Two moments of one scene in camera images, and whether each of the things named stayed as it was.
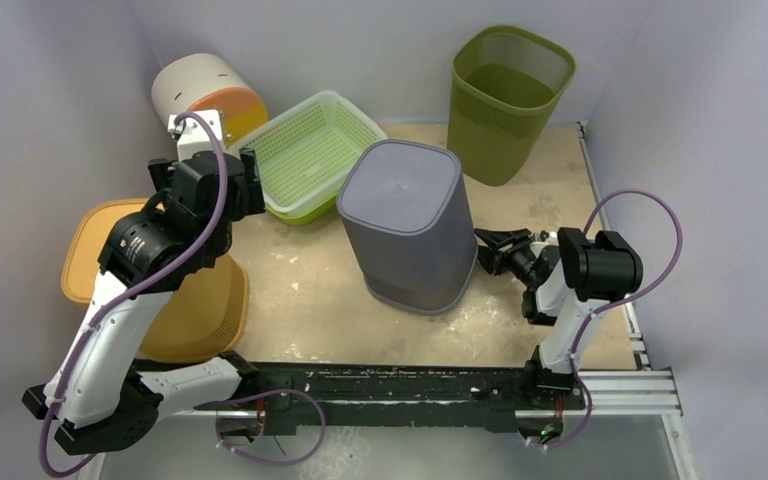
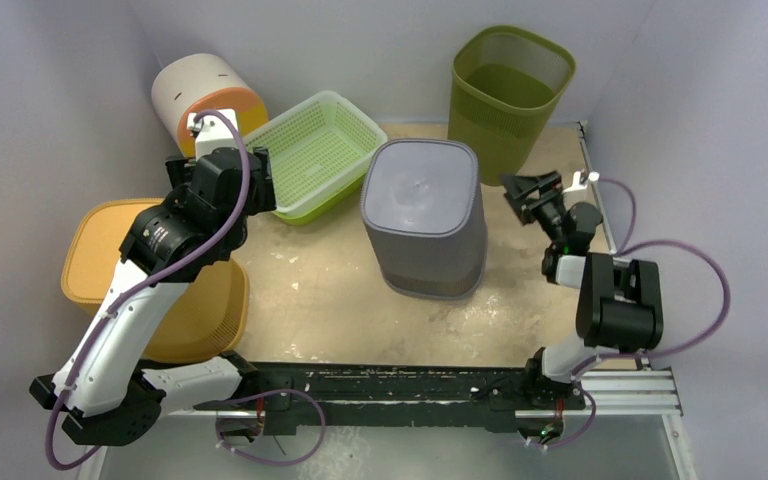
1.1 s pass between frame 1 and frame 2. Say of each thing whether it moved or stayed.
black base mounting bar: stayed
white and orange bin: stayed
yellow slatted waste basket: stayed
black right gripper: moved
